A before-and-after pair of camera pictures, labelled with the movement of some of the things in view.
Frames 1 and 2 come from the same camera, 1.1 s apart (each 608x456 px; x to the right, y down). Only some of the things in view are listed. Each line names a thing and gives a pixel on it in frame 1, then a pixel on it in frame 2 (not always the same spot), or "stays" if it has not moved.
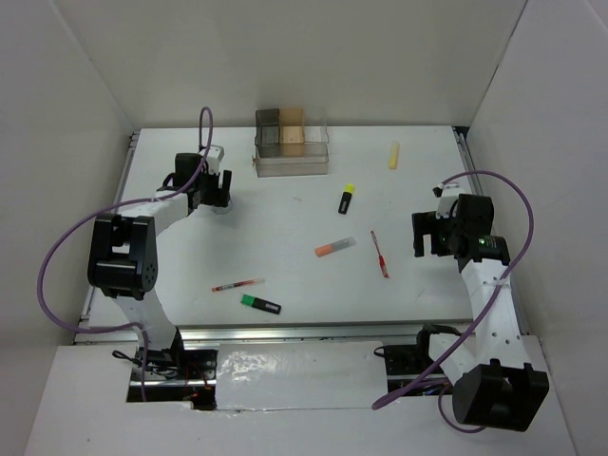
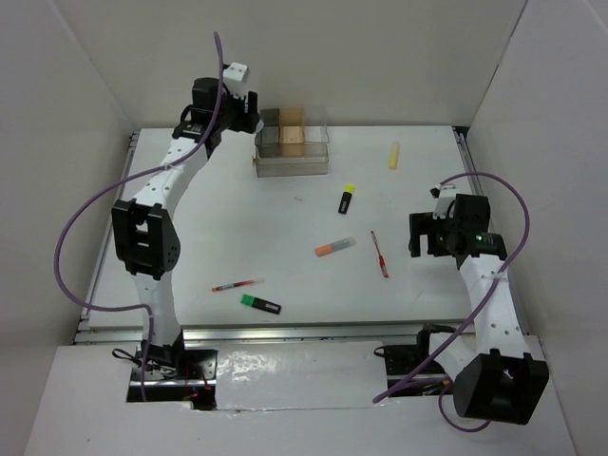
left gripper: x=219 y=196 → x=246 y=122
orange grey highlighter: x=326 y=249 stays
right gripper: x=426 y=222 stays
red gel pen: x=381 y=257 stays
